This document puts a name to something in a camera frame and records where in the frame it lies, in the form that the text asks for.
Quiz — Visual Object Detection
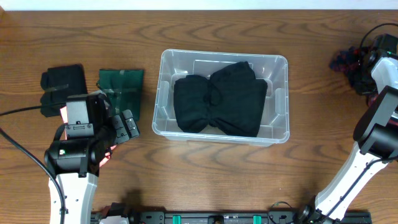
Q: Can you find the black garment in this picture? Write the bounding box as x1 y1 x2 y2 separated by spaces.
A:
174 62 268 138

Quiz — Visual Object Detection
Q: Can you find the dark green folded cloth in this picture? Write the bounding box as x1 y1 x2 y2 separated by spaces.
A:
96 69 144 121

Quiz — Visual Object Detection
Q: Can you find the red plaid shirt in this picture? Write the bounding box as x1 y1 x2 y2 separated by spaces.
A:
329 47 378 106

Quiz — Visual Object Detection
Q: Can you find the clear plastic storage bin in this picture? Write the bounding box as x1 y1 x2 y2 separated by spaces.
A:
152 49 290 147

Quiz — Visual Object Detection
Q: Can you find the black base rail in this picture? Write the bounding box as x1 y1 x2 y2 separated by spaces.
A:
90 202 373 224

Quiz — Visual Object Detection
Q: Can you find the pink printed t-shirt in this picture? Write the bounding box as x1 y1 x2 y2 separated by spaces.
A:
60 106 117 167

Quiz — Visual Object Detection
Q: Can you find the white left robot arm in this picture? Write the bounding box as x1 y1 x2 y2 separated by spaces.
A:
44 93 117 223

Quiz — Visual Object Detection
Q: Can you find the black folded cloth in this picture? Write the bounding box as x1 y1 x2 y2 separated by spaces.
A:
40 64 88 105

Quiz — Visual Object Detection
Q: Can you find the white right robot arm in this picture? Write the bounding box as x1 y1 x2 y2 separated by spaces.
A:
123 47 397 224

